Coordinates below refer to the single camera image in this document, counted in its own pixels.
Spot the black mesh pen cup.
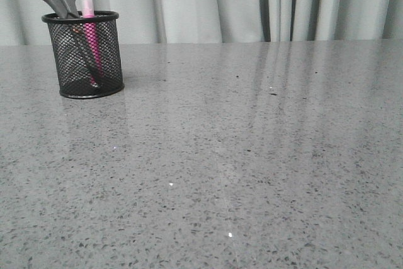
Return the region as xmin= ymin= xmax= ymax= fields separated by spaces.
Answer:
xmin=42 ymin=11 xmax=124 ymax=99

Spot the pink pen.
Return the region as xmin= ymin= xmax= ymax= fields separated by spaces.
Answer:
xmin=80 ymin=0 xmax=103 ymax=89

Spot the grey curtain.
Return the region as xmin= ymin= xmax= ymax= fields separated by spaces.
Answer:
xmin=0 ymin=0 xmax=403 ymax=46

